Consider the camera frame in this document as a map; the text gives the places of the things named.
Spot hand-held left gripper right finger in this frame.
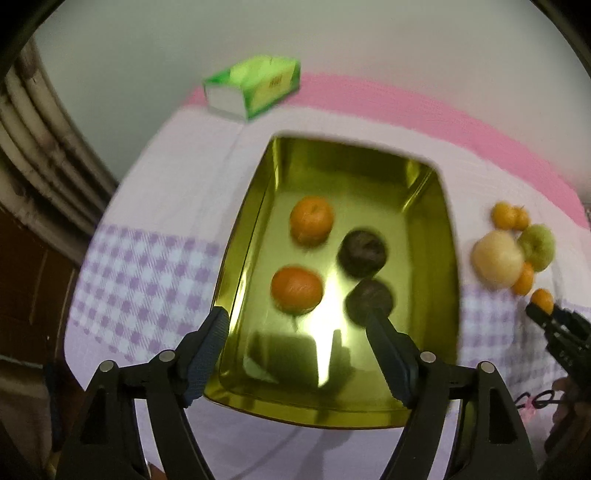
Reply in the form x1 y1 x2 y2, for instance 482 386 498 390
365 308 541 480

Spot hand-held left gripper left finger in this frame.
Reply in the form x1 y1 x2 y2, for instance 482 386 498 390
58 306 230 480

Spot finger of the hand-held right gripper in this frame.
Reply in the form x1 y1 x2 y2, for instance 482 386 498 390
551 305 591 344
525 302 561 342

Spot dark purple passion fruit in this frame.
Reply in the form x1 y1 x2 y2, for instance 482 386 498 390
345 278 395 326
337 229 389 279

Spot green guava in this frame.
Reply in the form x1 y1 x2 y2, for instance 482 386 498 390
518 224 556 272

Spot yellow pear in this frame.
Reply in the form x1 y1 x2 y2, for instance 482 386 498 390
472 231 525 289

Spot dark orange mandarin with stem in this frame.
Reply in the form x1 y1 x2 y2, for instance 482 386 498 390
270 266 324 330

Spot gold rectangular tin box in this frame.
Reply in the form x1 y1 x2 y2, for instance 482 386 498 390
203 134 462 430

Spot pink purple checked tablecloth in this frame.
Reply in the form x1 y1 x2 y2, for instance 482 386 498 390
64 71 591 480

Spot brown wooden cabinet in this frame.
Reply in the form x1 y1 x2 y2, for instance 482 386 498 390
0 208 93 480

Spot bundle of beige pipes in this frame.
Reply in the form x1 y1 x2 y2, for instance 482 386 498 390
0 37 118 241

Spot green tissue pack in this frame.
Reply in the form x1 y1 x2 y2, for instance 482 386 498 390
203 56 302 121

